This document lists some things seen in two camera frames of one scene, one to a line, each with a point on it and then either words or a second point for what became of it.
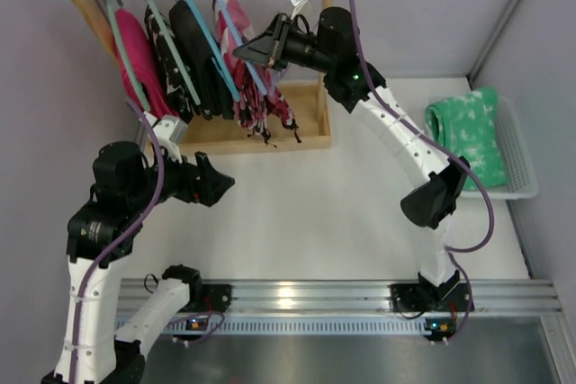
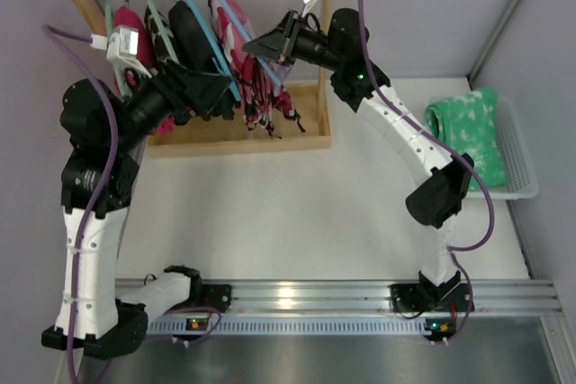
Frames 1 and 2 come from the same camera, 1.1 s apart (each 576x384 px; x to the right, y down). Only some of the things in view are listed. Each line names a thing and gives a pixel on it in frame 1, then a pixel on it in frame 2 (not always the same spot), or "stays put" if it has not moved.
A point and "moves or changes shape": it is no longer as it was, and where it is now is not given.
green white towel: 468,126 stays put
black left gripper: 201,179 to 177,88
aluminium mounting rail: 310,297 stays put
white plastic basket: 522,181 stays put
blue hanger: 232,27 moves or changes shape
